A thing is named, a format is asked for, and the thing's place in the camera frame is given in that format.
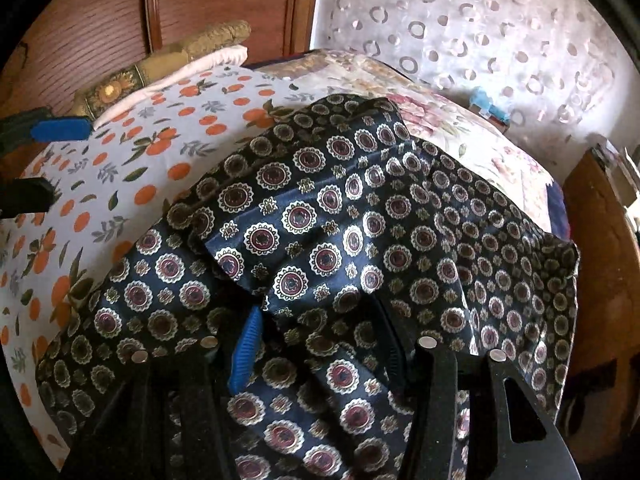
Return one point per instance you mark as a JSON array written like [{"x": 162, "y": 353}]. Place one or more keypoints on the wooden headboard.
[{"x": 100, "y": 20}]

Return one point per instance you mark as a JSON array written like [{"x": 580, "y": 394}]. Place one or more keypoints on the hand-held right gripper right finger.
[{"x": 440, "y": 390}]

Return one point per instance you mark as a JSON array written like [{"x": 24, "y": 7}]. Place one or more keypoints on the stack of papers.
[{"x": 615, "y": 165}]

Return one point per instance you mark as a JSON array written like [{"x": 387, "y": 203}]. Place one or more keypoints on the floral patchwork quilt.
[{"x": 450, "y": 125}]

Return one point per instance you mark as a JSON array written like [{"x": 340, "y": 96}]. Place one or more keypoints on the navy medallion print garment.
[{"x": 340, "y": 220}]

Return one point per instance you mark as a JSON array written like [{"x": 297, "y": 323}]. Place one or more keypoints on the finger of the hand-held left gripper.
[
  {"x": 60, "y": 129},
  {"x": 25, "y": 196}
]

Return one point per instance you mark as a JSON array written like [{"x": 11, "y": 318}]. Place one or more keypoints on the orange fruit print sheet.
[{"x": 125, "y": 160}]

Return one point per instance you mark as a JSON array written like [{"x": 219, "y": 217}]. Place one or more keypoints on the wooden nightstand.
[{"x": 605, "y": 285}]

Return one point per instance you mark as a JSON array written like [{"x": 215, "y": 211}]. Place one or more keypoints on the gold embroidered pillow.
[{"x": 150, "y": 67}]

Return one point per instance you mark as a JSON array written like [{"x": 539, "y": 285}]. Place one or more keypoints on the small blue object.
[{"x": 487, "y": 105}]

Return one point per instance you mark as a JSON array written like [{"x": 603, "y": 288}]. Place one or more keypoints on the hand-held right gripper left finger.
[{"x": 245, "y": 350}]

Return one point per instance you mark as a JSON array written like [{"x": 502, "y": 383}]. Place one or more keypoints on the white pillow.
[{"x": 210, "y": 62}]

